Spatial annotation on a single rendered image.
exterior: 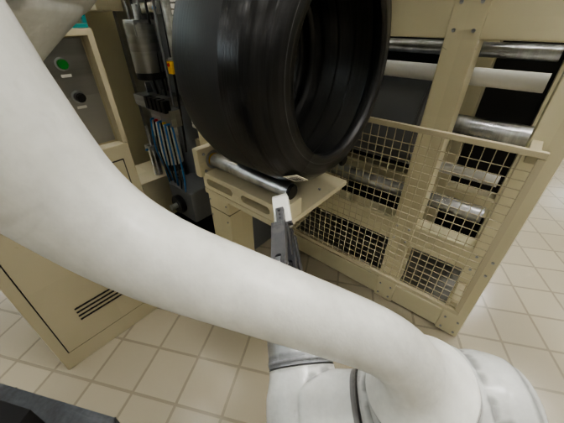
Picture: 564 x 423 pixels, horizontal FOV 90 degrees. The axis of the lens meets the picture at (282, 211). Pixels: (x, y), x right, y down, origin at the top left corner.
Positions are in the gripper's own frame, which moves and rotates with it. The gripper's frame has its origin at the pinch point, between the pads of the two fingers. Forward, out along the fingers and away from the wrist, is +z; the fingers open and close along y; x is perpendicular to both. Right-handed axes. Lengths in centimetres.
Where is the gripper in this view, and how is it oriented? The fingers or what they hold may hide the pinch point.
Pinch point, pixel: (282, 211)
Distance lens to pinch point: 53.5
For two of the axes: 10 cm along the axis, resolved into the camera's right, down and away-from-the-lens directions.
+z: -1.0, -8.3, 5.5
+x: 9.4, -2.6, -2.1
